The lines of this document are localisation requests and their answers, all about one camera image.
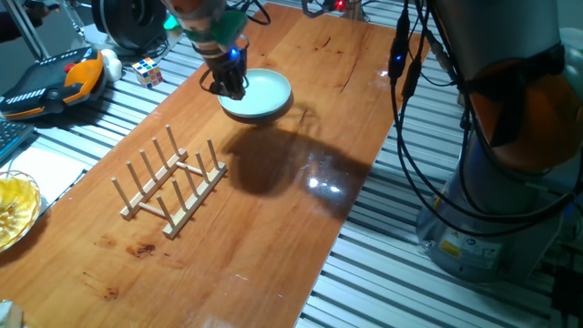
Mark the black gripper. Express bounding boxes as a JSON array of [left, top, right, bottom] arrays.
[[207, 45, 250, 102]]

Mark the light green dish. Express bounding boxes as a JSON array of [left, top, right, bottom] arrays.
[[217, 67, 292, 120]]

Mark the person forearm dark sleeve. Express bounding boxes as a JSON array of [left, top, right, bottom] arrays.
[[0, 8, 45, 45]]

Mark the wooden peg dish rack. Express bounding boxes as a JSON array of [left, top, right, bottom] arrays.
[[111, 124, 228, 241]]

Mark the person hand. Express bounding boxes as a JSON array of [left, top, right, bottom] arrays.
[[25, 1, 60, 17]]

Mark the rubik's cube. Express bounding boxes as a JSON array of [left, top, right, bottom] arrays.
[[131, 56, 164, 90]]

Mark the small white figure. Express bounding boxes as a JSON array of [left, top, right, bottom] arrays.
[[99, 48, 124, 83]]

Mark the black round device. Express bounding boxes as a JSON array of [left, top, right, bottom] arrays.
[[90, 0, 169, 54]]

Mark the small red light module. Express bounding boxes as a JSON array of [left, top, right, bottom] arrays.
[[301, 0, 350, 18]]

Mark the glossy brown wooden board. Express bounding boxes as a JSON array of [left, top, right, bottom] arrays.
[[0, 2, 432, 328]]

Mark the white paper sheet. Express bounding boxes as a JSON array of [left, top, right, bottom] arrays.
[[0, 145, 87, 206]]

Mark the grey metal stand leg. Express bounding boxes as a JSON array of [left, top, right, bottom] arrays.
[[3, 0, 49, 60]]

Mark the black keyboard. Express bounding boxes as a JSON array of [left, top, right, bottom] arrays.
[[0, 118, 36, 160]]

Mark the small white gold box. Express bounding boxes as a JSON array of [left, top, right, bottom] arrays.
[[0, 299, 24, 328]]

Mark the long frame pole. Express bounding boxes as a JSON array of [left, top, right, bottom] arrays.
[[341, 0, 366, 22]]

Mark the black cable with blue light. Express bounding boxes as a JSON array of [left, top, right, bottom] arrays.
[[386, 0, 579, 238]]

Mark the black cable with plug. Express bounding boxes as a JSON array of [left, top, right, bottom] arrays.
[[400, 0, 579, 229]]

